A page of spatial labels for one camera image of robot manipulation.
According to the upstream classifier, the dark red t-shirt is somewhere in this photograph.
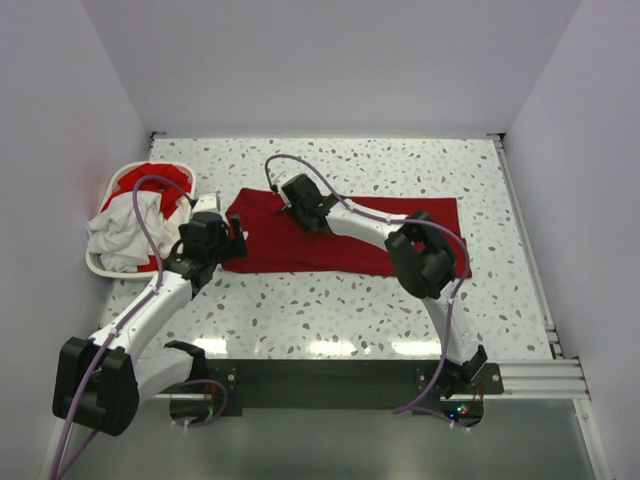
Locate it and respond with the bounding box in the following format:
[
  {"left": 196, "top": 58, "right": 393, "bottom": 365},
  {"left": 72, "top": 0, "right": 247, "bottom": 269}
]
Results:
[{"left": 222, "top": 188, "right": 466, "bottom": 277}]

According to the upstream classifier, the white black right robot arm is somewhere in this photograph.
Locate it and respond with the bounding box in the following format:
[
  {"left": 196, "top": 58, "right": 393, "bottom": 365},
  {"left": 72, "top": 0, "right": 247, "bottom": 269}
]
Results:
[{"left": 276, "top": 174, "right": 487, "bottom": 393}]

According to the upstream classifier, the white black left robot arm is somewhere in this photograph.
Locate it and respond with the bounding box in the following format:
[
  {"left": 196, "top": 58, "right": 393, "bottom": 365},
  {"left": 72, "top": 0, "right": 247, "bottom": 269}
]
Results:
[{"left": 52, "top": 212, "right": 248, "bottom": 436}]

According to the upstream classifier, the white t-shirt in basket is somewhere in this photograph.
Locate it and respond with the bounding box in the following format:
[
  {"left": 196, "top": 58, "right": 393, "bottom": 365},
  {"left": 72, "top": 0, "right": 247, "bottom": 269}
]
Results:
[{"left": 86, "top": 191, "right": 175, "bottom": 273}]

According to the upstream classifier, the white laundry basket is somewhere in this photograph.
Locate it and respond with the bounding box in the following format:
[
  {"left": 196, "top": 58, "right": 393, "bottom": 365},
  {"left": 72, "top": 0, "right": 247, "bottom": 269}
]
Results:
[{"left": 85, "top": 162, "right": 196, "bottom": 280}]

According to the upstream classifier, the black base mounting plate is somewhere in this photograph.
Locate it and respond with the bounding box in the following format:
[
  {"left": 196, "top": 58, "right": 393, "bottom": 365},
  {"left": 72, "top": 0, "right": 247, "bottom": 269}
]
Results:
[{"left": 149, "top": 357, "right": 504, "bottom": 429}]

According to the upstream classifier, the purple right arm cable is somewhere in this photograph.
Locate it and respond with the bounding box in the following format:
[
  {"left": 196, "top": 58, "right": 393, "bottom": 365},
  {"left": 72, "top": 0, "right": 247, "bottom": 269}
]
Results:
[{"left": 263, "top": 153, "right": 471, "bottom": 416}]

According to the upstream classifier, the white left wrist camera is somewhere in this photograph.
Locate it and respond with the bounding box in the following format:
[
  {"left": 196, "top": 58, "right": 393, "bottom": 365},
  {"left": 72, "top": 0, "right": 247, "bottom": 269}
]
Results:
[{"left": 191, "top": 193, "right": 220, "bottom": 215}]

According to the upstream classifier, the aluminium table frame rail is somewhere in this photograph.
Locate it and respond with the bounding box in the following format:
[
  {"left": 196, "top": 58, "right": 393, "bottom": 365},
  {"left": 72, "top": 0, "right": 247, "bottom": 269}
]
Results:
[{"left": 487, "top": 130, "right": 614, "bottom": 480}]

